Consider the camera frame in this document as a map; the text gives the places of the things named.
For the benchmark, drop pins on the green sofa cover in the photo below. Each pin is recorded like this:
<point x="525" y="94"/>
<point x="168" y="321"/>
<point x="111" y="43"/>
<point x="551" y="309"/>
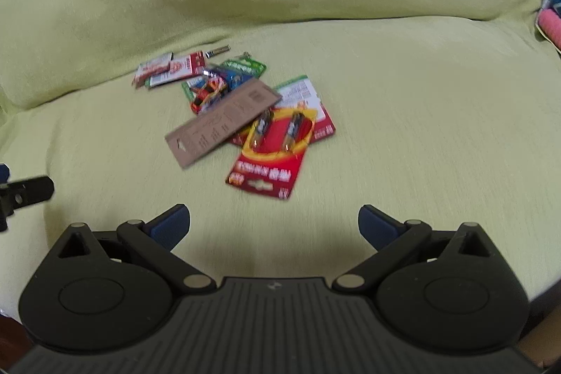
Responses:
<point x="445" y="110"/>

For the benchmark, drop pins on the green battery pack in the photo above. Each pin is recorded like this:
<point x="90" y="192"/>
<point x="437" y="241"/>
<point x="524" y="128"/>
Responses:
<point x="242" y="64"/>

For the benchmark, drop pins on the red white card pack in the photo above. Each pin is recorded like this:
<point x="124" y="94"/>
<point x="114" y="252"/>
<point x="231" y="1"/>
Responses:
<point x="300" y="93"/>

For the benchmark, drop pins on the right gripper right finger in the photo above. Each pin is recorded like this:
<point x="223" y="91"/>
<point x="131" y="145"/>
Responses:
<point x="396" y="244"/>

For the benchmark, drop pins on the orange toy car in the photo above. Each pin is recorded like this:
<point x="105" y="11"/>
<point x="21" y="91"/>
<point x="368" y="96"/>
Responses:
<point x="213" y="89"/>

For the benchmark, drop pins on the red battery blister pack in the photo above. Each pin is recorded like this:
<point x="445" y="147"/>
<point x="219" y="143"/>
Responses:
<point x="272" y="155"/>

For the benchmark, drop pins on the pink folded blanket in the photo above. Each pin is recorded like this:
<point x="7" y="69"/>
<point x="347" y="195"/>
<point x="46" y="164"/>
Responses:
<point x="549" y="26"/>

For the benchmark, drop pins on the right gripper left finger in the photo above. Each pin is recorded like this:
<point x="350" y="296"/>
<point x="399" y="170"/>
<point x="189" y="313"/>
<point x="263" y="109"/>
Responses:
<point x="152" y="243"/>

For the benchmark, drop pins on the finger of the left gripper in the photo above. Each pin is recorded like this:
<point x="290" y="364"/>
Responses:
<point x="19" y="194"/>

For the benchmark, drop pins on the brown cardboard card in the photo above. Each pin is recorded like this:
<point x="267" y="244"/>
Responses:
<point x="204" y="133"/>

